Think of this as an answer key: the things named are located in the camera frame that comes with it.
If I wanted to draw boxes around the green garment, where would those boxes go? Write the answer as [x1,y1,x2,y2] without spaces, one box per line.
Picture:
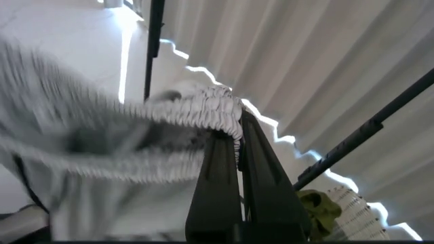
[296,188,342,241]

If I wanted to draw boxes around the window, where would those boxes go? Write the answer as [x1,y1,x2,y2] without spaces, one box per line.
[123,0,144,18]

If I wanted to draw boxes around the black clothes rack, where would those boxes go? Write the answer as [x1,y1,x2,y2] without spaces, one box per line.
[144,0,434,191]

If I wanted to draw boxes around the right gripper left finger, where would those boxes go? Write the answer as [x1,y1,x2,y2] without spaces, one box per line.
[185,130,243,243]

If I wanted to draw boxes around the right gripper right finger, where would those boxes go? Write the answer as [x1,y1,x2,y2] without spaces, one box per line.
[239,110,312,243]

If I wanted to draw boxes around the white laundry basket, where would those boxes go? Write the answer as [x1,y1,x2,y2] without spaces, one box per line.
[323,185,391,241]

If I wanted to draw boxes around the pale grey shorts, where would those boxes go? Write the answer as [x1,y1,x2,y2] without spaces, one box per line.
[0,33,245,243]

